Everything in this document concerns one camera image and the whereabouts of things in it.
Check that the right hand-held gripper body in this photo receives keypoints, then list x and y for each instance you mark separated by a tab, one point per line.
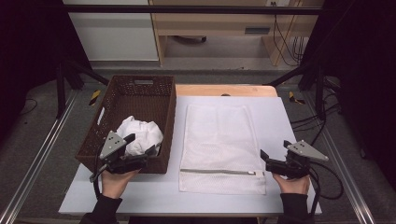
292	166

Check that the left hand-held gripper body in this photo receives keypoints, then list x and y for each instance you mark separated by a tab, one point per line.
112	146

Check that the white garment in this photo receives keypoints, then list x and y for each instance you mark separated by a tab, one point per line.
141	133

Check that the brown woven basket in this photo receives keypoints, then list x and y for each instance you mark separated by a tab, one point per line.
140	105

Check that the white mesh laundry bag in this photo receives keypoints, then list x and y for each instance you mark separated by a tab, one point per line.
218	140

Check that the person's right hand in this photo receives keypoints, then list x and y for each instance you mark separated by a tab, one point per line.
295	186

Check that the person's left hand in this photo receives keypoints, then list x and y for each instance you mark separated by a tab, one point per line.
113	185

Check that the white table board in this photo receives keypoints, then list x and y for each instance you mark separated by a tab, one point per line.
277	124

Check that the black metal stand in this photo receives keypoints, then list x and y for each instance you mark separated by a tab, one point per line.
319	93
60	93

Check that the wooden table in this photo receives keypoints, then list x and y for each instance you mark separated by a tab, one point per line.
202	90

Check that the white cabinet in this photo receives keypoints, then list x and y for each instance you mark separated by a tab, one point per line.
115	37

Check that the black curtain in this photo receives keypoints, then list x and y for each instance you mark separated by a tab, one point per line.
364	62
28	46

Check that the light wooden desk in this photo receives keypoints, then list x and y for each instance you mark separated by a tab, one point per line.
218	23

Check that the black horizontal bar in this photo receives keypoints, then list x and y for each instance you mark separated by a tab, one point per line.
186	9

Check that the aluminium floor rail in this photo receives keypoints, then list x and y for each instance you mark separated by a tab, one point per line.
40	152
345	174

